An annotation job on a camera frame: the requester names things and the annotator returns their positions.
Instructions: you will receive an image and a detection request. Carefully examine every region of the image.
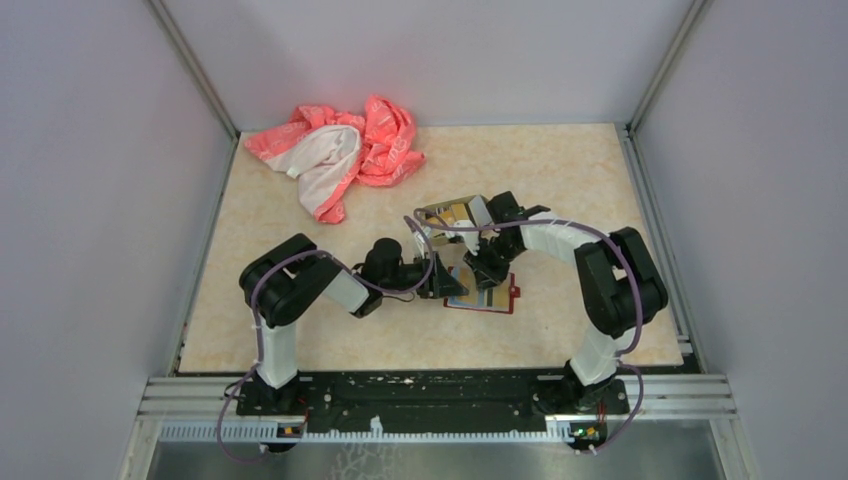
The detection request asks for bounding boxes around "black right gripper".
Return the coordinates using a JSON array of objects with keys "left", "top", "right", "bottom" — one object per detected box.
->
[{"left": 464, "top": 235, "right": 525, "bottom": 292}]

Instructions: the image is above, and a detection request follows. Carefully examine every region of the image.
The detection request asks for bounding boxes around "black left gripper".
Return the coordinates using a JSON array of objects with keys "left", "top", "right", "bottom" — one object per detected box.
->
[{"left": 381, "top": 251, "right": 469, "bottom": 299}]

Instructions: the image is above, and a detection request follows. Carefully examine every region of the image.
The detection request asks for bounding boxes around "red card holder wallet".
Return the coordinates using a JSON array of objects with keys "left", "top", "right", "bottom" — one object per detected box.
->
[{"left": 443, "top": 266, "right": 521, "bottom": 315}]

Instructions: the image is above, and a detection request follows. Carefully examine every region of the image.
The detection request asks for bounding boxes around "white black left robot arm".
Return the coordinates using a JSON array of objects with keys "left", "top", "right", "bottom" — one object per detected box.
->
[{"left": 239, "top": 233, "right": 469, "bottom": 414}]

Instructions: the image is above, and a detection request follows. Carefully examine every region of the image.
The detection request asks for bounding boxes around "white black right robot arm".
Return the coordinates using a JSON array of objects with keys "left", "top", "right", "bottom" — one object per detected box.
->
[{"left": 461, "top": 192, "right": 669, "bottom": 412}]

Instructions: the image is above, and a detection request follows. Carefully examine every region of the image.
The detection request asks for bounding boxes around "beige oval card tray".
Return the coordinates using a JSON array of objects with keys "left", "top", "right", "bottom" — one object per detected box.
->
[{"left": 423, "top": 195, "right": 493, "bottom": 247}]

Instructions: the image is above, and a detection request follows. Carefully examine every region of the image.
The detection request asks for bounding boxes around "pink white crumpled cloth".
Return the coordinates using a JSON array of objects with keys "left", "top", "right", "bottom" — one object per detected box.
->
[{"left": 245, "top": 95, "right": 426, "bottom": 224}]

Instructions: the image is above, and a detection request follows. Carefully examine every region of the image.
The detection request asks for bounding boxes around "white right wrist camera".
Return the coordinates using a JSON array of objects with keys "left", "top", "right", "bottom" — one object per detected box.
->
[{"left": 452, "top": 220, "right": 482, "bottom": 256}]

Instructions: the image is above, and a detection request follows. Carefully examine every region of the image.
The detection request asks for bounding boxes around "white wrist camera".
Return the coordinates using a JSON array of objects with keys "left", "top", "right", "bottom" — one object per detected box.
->
[
  {"left": 452, "top": 220, "right": 482, "bottom": 256},
  {"left": 413, "top": 233, "right": 432, "bottom": 259}
]

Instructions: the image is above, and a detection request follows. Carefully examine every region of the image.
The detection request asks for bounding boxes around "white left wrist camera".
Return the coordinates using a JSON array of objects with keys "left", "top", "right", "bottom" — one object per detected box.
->
[{"left": 413, "top": 233, "right": 432, "bottom": 259}]

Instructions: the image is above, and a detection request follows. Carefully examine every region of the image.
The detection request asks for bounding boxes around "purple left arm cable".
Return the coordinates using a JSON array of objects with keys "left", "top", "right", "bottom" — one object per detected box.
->
[{"left": 217, "top": 215, "right": 437, "bottom": 464}]

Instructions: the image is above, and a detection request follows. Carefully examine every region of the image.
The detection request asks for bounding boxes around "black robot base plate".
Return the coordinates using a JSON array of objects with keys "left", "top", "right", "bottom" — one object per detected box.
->
[{"left": 236, "top": 369, "right": 631, "bottom": 433}]

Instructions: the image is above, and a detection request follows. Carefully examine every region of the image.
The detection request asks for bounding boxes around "white slotted cable duct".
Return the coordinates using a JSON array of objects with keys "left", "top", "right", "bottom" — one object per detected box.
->
[{"left": 158, "top": 417, "right": 574, "bottom": 444}]

